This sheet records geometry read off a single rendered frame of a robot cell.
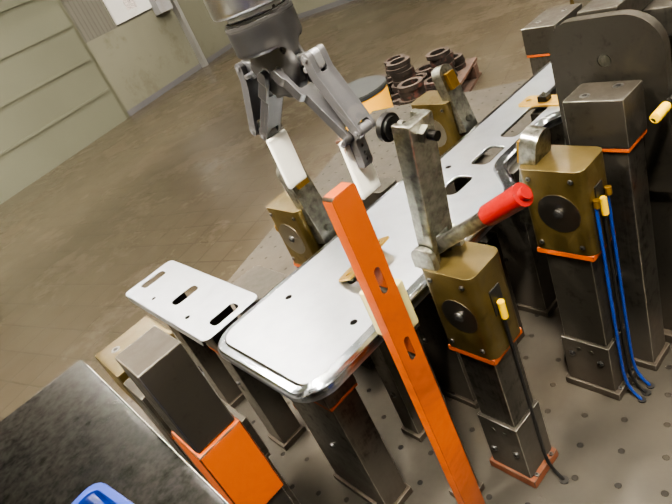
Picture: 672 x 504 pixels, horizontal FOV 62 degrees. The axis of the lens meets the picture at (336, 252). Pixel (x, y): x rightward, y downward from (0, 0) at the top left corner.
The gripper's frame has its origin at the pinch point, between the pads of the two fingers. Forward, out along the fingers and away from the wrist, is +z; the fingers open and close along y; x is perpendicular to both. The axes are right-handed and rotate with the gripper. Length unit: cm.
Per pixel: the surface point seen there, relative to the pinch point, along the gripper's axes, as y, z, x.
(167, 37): 835, 52, -390
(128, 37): 812, 26, -323
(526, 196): -26.6, -0.7, 0.2
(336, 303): -1.2, 13.6, 7.0
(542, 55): 17, 17, -76
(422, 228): -14.7, 3.6, 1.6
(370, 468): -5.6, 33.7, 15.5
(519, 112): 2.5, 13.6, -43.1
